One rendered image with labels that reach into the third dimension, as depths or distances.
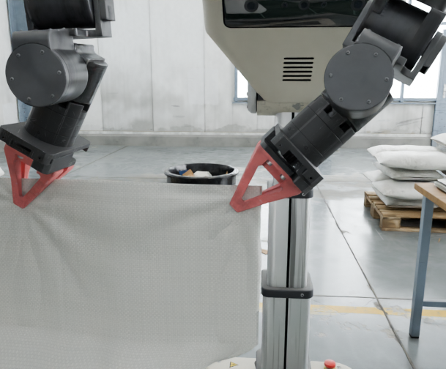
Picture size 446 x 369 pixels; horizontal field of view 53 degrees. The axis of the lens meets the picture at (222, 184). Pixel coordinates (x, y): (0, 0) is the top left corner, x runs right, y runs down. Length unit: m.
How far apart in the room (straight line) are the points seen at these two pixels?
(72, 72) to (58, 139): 0.11
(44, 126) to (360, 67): 0.33
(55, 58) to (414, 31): 0.34
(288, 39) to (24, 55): 0.58
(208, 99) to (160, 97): 0.91
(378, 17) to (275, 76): 0.51
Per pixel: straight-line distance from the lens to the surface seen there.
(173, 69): 8.66
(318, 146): 0.47
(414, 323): 2.39
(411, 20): 0.49
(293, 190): 0.48
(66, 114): 0.52
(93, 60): 0.51
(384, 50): 0.41
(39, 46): 0.45
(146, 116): 8.80
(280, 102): 1.02
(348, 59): 0.41
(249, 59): 0.94
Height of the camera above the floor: 1.19
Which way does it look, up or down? 13 degrees down
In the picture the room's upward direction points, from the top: straight up
